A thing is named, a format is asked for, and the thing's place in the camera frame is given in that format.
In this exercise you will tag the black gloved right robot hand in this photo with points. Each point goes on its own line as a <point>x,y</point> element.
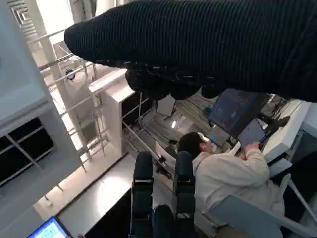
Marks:
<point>198,44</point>

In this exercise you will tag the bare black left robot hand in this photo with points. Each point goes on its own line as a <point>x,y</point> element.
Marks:
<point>184,188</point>

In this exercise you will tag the seated person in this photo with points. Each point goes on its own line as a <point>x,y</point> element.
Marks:
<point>230,178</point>

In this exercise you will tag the grey chair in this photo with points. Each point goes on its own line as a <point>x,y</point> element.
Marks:
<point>247,218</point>

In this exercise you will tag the computer monitor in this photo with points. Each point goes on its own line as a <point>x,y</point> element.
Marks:
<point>230,111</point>

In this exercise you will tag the open laptop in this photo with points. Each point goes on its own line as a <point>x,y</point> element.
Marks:
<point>250,135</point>

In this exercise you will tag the white shelf cabinet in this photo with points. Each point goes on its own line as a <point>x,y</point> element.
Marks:
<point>111,111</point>

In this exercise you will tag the white desk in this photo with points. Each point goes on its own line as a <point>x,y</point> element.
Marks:
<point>284,134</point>

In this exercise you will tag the round blue sign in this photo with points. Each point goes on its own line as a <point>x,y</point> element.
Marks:
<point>70,74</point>

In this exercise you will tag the laptop with bright screen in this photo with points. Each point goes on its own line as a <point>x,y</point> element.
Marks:
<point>47,230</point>

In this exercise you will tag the ceiling air vent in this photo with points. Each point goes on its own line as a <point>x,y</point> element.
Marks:
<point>24,17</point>

